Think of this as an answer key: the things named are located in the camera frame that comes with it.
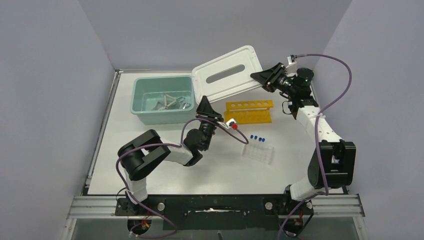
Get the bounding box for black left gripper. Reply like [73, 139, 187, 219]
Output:
[195, 95, 224, 151]

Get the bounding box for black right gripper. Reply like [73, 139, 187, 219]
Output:
[249, 63, 297, 97]

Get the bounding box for metal crucible tongs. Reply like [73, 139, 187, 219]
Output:
[176, 96, 191, 110]

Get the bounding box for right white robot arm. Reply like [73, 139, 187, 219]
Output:
[250, 63, 357, 214]

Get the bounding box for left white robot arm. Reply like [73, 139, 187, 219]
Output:
[117, 96, 223, 205]

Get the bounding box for yellow test tube rack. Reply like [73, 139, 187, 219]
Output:
[224, 100, 274, 125]

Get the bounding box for teal plastic bin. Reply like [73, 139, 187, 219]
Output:
[129, 75, 196, 125]

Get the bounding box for blue capped tube box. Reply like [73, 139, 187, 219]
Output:
[241, 134, 275, 165]

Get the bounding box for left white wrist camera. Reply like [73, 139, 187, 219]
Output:
[225, 118, 238, 130]

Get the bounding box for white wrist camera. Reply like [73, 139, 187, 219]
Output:
[287, 54, 297, 65]
[225, 118, 238, 130]

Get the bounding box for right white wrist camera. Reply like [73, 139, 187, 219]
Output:
[287, 54, 297, 65]

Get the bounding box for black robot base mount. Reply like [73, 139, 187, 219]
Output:
[115, 192, 315, 238]

